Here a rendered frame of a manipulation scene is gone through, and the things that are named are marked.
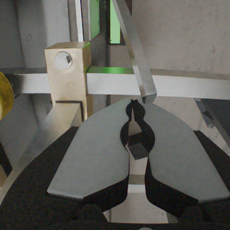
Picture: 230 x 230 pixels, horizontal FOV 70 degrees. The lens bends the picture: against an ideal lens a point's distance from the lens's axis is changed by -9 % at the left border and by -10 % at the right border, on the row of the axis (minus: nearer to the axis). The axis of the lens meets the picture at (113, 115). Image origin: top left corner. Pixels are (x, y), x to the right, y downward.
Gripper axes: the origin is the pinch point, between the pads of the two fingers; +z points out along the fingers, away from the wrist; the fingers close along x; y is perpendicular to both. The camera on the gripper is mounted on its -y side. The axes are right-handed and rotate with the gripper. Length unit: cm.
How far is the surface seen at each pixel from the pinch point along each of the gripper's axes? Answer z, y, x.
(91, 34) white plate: 16.6, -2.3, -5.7
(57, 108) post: 8.5, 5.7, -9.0
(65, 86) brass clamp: 10.5, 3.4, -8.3
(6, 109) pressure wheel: 7.0, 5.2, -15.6
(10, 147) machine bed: 18.8, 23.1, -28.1
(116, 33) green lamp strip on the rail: 26.2, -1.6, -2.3
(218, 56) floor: 97, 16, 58
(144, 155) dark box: 84, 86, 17
